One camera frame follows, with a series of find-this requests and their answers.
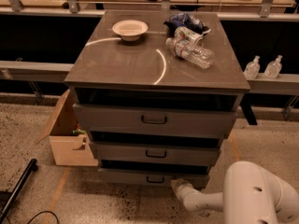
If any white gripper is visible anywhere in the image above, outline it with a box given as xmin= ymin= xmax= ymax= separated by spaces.
xmin=171 ymin=179 xmax=193 ymax=202

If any grey bottom drawer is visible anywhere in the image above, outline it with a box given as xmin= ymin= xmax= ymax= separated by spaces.
xmin=99 ymin=168 xmax=209 ymax=189

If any grey drawer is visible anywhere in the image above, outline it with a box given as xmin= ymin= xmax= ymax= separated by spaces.
xmin=90 ymin=141 xmax=220 ymax=166
xmin=99 ymin=168 xmax=209 ymax=189
xmin=73 ymin=104 xmax=236 ymax=138

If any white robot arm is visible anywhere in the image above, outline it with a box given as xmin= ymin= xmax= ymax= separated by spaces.
xmin=171 ymin=161 xmax=299 ymax=224

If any grey drawer cabinet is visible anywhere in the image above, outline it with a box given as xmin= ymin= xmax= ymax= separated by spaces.
xmin=65 ymin=11 xmax=249 ymax=175

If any grey middle drawer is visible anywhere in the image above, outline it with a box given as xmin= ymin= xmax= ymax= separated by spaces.
xmin=90 ymin=141 xmax=220 ymax=166

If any grey top drawer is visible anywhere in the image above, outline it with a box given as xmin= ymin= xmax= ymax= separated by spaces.
xmin=73 ymin=104 xmax=236 ymax=138

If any green item in box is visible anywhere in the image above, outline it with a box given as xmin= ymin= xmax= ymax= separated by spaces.
xmin=72 ymin=125 xmax=87 ymax=136

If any open cardboard box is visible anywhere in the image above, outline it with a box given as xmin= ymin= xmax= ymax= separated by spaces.
xmin=36 ymin=90 xmax=98 ymax=167

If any clear plastic water bottle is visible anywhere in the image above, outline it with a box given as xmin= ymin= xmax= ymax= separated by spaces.
xmin=165 ymin=37 xmax=214 ymax=69

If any left clear sanitizer bottle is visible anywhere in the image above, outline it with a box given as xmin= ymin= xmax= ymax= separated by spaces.
xmin=244 ymin=56 xmax=260 ymax=79

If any clear sanitizer bottle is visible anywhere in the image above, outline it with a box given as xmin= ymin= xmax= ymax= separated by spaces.
xmin=244 ymin=56 xmax=260 ymax=79
xmin=264 ymin=55 xmax=282 ymax=78

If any right clear sanitizer bottle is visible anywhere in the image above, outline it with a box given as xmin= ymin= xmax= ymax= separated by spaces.
xmin=264 ymin=55 xmax=282 ymax=78

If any black pole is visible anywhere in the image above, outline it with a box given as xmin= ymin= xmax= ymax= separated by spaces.
xmin=0 ymin=159 xmax=38 ymax=224

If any crushed drink can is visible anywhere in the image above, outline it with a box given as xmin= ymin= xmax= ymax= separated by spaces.
xmin=174 ymin=26 xmax=204 ymax=45

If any white paper bowl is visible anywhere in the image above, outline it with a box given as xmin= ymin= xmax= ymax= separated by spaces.
xmin=112 ymin=20 xmax=148 ymax=41

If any blue chip bag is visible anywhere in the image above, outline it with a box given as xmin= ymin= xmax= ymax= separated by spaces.
xmin=164 ymin=12 xmax=210 ymax=35

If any black floor cable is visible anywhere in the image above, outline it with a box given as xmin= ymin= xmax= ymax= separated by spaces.
xmin=26 ymin=210 xmax=60 ymax=224

